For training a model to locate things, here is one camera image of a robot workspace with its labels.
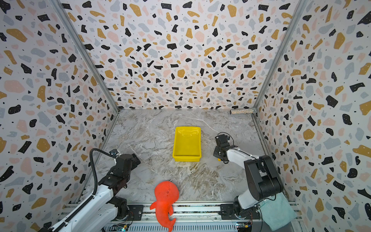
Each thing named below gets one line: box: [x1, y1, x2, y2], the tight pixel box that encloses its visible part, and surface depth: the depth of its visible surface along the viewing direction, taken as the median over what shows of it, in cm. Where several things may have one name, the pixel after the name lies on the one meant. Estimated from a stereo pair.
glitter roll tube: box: [229, 107, 258, 115], surface depth 123 cm
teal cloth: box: [259, 191, 298, 232], surface depth 75 cm
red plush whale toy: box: [149, 180, 179, 232], surface depth 73 cm
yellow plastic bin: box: [172, 126, 202, 162], surface depth 98 cm
